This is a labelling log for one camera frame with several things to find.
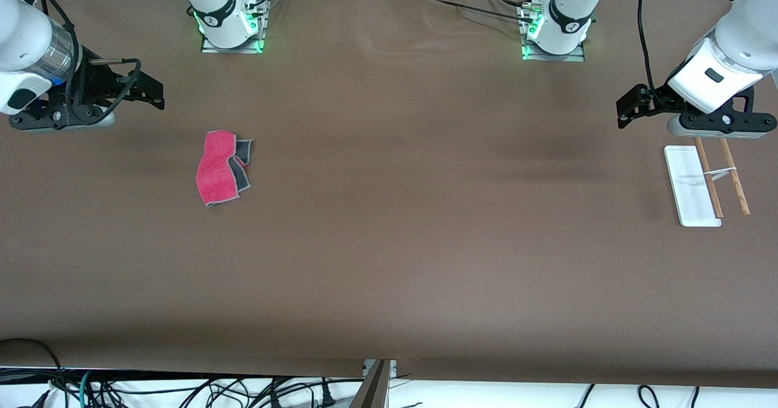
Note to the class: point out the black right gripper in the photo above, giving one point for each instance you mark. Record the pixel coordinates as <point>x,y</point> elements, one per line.
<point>97,83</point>

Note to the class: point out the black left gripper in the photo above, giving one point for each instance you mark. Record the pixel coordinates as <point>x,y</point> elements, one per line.
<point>659,98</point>

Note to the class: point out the pink and grey towel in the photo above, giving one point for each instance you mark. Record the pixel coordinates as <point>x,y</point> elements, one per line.
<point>216,171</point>

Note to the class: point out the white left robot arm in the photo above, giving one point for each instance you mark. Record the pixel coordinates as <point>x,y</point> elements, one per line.
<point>729,49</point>

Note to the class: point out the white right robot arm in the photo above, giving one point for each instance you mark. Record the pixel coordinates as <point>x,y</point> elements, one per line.
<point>24,31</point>

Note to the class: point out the white base wooden towel rack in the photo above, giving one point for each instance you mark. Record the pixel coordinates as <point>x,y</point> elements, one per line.
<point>690,195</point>

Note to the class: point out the metal table leg profile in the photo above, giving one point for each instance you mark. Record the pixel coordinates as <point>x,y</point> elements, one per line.
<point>371,393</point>

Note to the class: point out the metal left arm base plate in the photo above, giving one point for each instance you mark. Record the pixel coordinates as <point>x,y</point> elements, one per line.
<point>553,58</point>

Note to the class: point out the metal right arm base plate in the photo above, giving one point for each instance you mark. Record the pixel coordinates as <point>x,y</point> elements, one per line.
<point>231,50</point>

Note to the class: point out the white metal bracket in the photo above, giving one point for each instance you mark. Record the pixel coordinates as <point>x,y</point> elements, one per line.
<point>392,368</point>

